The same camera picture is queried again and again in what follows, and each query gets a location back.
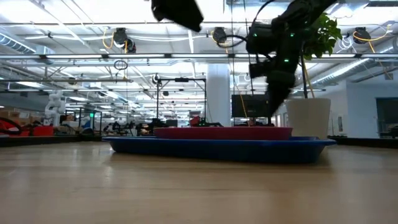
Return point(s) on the black monitor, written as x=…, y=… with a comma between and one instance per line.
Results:
x=248, y=105

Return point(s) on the white humanoid robot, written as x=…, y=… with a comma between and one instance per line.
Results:
x=55, y=107

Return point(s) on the white square column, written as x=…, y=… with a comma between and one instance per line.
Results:
x=218, y=99

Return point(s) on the pink plastic plate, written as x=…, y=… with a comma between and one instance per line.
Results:
x=224, y=133

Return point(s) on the black metal frame rig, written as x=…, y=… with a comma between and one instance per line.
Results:
x=157, y=96

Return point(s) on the dark wall window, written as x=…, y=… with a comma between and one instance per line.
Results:
x=387, y=116

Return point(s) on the potted green tree white pot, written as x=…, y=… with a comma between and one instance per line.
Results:
x=308, y=118

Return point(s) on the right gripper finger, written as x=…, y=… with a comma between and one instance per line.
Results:
x=281, y=95
x=272, y=99

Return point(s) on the black table edge rail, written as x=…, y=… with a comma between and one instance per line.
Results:
x=31, y=140

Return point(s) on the red box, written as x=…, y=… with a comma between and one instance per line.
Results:
x=42, y=130

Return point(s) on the red machine black hoop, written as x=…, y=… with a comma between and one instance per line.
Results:
x=7, y=127

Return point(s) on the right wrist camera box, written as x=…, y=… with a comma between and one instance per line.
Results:
x=258, y=70

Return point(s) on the blue plastic tray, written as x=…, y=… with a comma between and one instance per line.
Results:
x=217, y=151

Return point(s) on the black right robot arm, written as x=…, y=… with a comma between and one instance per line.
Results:
x=289, y=43

